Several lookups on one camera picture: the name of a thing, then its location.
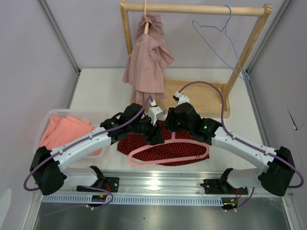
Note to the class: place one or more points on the aluminium mounting rail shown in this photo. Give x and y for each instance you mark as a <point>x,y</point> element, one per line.
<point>158,183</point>

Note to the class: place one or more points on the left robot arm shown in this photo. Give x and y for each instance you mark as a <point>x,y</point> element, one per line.
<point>48,165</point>

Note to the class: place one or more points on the red polka dot cloth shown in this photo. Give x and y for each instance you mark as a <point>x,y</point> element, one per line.
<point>133,141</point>

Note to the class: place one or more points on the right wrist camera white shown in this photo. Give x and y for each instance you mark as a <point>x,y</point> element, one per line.
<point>180,98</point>

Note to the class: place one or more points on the salmon orange cloth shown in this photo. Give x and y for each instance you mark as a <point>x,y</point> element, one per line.
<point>62,131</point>

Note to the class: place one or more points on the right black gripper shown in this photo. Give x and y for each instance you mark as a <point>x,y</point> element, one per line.
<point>169,120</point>

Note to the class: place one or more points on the pink hanger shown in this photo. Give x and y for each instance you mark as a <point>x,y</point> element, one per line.
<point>173,151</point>

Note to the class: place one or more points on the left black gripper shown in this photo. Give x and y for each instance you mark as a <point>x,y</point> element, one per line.
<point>157,138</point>

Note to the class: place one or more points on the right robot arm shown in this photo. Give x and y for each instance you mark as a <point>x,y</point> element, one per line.
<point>273,168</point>

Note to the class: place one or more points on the white slotted cable duct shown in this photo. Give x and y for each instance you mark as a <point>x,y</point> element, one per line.
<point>136,200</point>

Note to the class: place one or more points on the dusty pink pleated skirt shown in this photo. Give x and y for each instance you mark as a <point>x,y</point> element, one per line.
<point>148,60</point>

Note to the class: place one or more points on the wooden clothes rack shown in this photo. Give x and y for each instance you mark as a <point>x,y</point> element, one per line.
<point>205,98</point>

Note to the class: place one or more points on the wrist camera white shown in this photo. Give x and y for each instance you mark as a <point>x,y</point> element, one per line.
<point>155,112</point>
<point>180,98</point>

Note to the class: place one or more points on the white plastic basket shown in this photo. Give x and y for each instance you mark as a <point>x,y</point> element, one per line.
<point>95,118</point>

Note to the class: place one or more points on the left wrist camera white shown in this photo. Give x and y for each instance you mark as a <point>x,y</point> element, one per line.
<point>155,112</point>

